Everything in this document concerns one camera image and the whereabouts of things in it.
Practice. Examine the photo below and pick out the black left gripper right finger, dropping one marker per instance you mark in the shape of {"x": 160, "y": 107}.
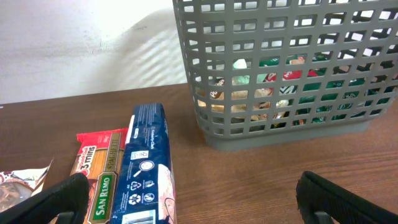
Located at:
{"x": 322, "y": 201}

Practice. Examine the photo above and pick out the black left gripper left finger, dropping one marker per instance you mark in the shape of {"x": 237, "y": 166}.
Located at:
{"x": 66, "y": 201}

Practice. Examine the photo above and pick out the blue pasta packet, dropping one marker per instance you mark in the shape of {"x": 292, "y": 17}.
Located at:
{"x": 145, "y": 191}

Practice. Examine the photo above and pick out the grey plastic basket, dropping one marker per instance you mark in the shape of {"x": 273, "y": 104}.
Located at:
{"x": 215, "y": 34}

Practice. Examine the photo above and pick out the brown Pantree snack bag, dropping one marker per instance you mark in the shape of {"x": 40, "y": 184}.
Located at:
{"x": 243, "y": 95}

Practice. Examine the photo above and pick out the light teal snack packet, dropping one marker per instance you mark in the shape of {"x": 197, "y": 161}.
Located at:
{"x": 245, "y": 79}

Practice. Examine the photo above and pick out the green coffee mix bag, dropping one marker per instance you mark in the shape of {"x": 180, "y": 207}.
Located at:
{"x": 302, "y": 90}

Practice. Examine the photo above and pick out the brown pastry snack bag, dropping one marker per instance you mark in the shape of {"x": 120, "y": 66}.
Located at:
{"x": 19, "y": 185}

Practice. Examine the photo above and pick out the San Remo spaghetti packet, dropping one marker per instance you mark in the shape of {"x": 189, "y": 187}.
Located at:
{"x": 99, "y": 159}

